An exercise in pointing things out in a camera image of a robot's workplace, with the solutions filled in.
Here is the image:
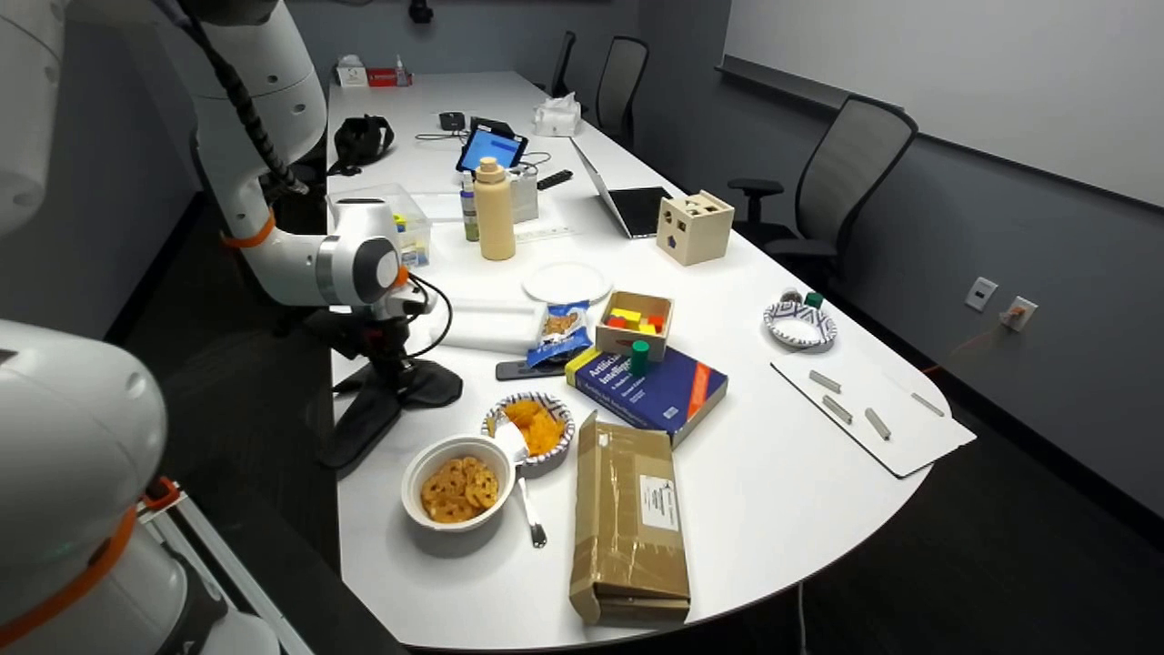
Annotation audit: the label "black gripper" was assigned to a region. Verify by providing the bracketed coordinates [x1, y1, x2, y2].
[343, 299, 430, 390]

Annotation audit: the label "plain white bowl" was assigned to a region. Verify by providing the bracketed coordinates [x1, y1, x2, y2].
[395, 430, 515, 539]

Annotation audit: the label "brown pretzels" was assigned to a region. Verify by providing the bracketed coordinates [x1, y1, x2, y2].
[417, 453, 501, 527]

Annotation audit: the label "clear plastic container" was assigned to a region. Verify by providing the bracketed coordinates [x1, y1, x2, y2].
[383, 181, 436, 271]

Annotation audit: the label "orange chips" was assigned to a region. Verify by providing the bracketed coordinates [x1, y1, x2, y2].
[501, 396, 567, 459]

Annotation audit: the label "blue cookie snack bag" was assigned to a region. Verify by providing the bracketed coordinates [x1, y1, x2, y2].
[524, 301, 596, 375]

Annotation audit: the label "small clear bottle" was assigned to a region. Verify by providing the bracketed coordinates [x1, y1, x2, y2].
[453, 168, 483, 243]

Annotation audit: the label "beige plastic bottle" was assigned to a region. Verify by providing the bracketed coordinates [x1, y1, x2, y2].
[469, 153, 518, 267]

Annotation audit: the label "blue patterned bowl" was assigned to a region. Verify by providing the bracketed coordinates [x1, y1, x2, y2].
[480, 390, 578, 477]

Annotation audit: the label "white plate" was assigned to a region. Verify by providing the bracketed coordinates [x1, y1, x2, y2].
[518, 257, 613, 308]

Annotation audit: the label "silver spoon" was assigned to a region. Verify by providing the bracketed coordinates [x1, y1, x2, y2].
[492, 414, 547, 555]

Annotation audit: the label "wooden box of blocks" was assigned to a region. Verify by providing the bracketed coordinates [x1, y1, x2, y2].
[594, 288, 675, 363]

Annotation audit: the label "black headphones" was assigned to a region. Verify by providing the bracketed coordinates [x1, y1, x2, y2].
[327, 112, 401, 175]

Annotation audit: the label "tablet with blue screen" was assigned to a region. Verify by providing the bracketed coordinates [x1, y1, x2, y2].
[450, 115, 532, 179]

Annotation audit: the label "blue hardcover book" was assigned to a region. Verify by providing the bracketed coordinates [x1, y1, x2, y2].
[563, 344, 732, 449]

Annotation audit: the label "open grey laptop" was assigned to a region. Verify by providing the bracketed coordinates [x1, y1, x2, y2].
[563, 132, 675, 243]

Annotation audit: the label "brown cardboard box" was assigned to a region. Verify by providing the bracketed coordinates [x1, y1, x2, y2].
[567, 411, 695, 631]

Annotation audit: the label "small white box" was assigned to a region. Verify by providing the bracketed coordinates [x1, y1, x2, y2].
[332, 52, 369, 90]

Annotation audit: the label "white tissue pack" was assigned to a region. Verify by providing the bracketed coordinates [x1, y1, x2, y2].
[532, 90, 587, 140]

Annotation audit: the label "wooden cube with holes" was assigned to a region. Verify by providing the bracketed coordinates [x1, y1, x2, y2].
[655, 187, 738, 271]

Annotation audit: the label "dark office chair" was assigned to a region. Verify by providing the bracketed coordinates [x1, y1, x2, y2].
[547, 26, 581, 103]

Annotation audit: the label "grey mesh office chair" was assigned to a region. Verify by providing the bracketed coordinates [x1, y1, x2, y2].
[722, 90, 920, 288]
[587, 33, 655, 145]

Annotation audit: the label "white table leg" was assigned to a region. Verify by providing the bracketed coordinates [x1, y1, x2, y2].
[789, 579, 813, 655]

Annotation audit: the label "flat white board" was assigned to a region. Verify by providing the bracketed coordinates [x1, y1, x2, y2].
[768, 344, 978, 483]

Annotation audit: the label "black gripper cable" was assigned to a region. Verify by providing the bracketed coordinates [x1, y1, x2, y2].
[402, 272, 458, 363]

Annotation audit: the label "grey robot mount frame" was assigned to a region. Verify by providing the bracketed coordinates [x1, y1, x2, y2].
[141, 483, 320, 655]

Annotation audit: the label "coiled white cable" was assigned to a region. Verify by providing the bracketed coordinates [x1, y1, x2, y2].
[761, 296, 838, 358]

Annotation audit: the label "white wall outlet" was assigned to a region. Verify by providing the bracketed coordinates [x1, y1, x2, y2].
[965, 272, 1002, 312]
[995, 291, 1039, 340]

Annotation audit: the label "wall mounted whiteboard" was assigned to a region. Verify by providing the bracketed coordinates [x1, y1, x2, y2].
[721, 0, 1164, 211]

